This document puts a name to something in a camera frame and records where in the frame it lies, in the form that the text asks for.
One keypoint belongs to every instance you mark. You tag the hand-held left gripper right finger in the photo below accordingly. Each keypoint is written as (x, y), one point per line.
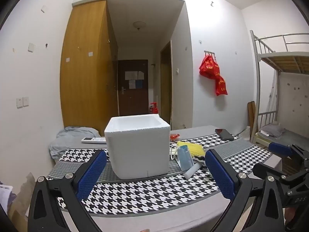
(221, 176)

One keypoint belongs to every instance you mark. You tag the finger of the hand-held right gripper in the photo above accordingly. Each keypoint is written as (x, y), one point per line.
(263, 169)
(280, 149)

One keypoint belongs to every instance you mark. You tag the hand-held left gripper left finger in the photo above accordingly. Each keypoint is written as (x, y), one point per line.
(93, 174)

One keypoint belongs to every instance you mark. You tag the white translucent foam strip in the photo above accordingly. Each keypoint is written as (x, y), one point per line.
(192, 171)

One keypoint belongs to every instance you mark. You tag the yellow foam net sleeve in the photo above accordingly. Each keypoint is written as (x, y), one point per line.
(195, 149)

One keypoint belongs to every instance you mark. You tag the light blue plastic packet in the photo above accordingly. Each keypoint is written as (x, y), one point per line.
(185, 158)

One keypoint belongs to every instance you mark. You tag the white foam box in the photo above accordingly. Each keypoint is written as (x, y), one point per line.
(137, 154)

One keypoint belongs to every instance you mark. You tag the grey pillow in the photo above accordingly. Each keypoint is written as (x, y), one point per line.
(272, 130)

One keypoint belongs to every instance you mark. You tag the white remote control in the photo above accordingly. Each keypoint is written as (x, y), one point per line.
(94, 140)

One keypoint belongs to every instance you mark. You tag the white plastic bag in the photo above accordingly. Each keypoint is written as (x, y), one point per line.
(243, 133)

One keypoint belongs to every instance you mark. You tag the wooden boards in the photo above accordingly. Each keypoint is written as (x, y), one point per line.
(251, 118)

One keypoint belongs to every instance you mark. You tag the black smartphone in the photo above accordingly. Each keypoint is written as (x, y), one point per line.
(224, 134)

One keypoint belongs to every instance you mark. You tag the grey bundled quilt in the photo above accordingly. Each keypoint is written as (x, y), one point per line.
(70, 137)

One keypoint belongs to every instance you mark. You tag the black white houndstooth blanket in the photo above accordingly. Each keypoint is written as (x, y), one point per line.
(144, 198)

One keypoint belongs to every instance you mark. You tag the red snack packet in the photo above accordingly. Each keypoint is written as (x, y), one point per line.
(174, 137)

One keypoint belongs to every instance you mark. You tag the dark brown entrance door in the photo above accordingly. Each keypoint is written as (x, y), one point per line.
(132, 99)

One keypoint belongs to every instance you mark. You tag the long red plastic bag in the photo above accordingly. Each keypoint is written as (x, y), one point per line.
(221, 85)

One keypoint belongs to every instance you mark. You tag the red fire extinguisher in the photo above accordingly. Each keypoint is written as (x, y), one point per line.
(154, 108)

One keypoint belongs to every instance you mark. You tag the wooden wardrobe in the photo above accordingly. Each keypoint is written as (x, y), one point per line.
(84, 77)

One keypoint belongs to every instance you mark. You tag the tall white paper notice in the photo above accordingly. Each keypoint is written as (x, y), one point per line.
(132, 84)

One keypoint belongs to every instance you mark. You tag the white metal bunk bed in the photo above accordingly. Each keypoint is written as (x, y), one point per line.
(259, 53)

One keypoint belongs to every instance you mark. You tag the blue paper notice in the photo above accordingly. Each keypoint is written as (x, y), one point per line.
(138, 84)

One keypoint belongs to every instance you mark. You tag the wooden side door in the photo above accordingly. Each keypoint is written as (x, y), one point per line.
(166, 89)

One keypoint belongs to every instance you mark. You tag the large white paper notice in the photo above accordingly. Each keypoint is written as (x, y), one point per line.
(131, 75)

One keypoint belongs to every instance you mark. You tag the crumpled red plastic bag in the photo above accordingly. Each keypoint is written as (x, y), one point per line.
(208, 67)

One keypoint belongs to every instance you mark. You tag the small white paper notice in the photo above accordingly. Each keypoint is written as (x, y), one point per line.
(141, 75)

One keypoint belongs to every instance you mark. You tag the round ceiling lamp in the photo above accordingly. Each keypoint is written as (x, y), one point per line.
(139, 24)

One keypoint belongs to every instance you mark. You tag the white wall switch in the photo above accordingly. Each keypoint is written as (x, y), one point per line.
(19, 102)
(25, 101)

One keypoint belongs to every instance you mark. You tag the metal wall hook rack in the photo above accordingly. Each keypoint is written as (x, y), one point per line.
(210, 51)

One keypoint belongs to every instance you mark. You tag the white wall cover plate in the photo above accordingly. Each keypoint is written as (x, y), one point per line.
(31, 47)

